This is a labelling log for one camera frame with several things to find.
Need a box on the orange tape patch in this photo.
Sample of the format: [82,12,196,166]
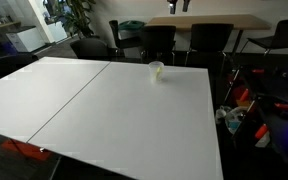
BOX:
[1,138,54,162]

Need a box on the clear plastic tub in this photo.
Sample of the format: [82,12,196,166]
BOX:
[224,106,249,135]

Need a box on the black chair with curved shell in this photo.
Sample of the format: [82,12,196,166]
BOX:
[239,18,288,57]

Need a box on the black chair with wide back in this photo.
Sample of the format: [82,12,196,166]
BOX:
[184,23,235,68]

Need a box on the white low cabinet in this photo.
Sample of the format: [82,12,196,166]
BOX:
[6,25,47,54]

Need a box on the clear plastic measuring cup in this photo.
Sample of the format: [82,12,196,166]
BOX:
[147,60,165,83]

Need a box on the black chair with slim back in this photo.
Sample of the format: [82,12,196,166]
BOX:
[108,19,143,58]

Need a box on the black chair with square back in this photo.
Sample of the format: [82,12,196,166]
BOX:
[140,25,177,66]

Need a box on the yellow highlighter marker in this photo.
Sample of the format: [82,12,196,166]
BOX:
[154,66,163,82]

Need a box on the green potted plant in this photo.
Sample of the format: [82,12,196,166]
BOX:
[54,0,98,40]

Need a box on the wooden top table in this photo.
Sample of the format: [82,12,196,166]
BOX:
[144,14,272,58]

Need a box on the black low lounge chair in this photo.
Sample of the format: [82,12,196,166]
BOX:
[0,53,40,87]

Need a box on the wooden wall shelf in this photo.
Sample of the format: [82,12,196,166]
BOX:
[0,21,22,33]

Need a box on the green bag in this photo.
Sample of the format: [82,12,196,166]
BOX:
[118,20,146,32]

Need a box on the red clamp handle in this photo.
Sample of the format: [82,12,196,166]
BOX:
[273,101,288,111]
[251,68,266,75]
[254,123,269,140]
[239,87,250,103]

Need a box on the black rounded armchair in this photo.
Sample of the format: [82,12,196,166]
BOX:
[69,37,119,62]

